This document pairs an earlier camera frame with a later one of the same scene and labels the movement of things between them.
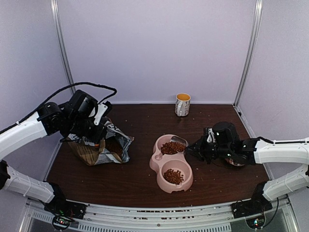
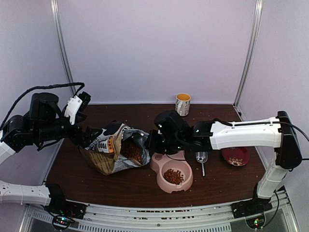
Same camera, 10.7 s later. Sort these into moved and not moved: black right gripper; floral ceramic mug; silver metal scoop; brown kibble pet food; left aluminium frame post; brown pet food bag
Moved: brown pet food bag; black right gripper; brown kibble pet food; silver metal scoop
Not moved: left aluminium frame post; floral ceramic mug
